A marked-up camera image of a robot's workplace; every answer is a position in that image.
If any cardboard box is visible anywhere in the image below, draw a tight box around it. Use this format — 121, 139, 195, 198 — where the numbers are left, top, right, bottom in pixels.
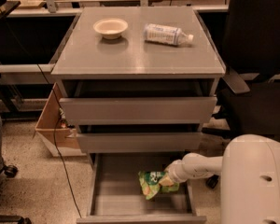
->
35, 83, 83, 157

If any grey middle drawer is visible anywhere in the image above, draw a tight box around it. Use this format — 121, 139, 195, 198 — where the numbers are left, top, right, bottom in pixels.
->
77, 124, 203, 153

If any grey bottom drawer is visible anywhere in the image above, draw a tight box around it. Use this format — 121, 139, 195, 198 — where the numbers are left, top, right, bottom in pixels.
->
77, 152, 206, 224

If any green rice chip bag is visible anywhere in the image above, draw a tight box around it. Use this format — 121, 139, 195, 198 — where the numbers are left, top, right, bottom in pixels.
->
138, 171, 179, 200

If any white paper bowl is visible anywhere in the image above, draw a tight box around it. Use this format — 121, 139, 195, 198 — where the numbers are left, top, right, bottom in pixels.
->
93, 18, 128, 40

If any grey drawer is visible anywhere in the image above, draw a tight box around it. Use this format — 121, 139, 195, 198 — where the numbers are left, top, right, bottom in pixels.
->
59, 79, 217, 125
77, 124, 203, 153
77, 152, 206, 224

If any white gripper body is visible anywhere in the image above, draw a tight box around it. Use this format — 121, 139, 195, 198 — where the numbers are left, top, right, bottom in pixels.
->
165, 160, 189, 183

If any black office chair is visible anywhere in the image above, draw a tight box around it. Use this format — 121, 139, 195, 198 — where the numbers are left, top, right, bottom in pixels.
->
202, 0, 280, 189

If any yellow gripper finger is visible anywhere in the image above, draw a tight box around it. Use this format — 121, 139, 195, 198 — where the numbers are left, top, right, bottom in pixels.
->
159, 175, 175, 187

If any grey drawer cabinet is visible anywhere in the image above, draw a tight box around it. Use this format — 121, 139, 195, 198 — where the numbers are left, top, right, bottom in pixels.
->
50, 6, 227, 224

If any clear plastic water bottle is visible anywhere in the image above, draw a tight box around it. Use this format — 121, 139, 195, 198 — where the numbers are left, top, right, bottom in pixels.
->
144, 23, 193, 46

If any black floor cable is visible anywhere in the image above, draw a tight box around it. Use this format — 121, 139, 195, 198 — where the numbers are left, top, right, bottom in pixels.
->
0, 0, 83, 218

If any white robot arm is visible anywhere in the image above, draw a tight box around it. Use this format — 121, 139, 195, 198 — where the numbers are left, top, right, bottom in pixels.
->
161, 134, 280, 224

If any black chair caster left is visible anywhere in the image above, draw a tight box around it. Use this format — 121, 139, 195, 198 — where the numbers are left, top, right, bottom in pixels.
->
4, 165, 18, 178

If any grey top drawer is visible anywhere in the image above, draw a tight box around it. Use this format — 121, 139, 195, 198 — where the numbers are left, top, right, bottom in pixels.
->
59, 79, 217, 125

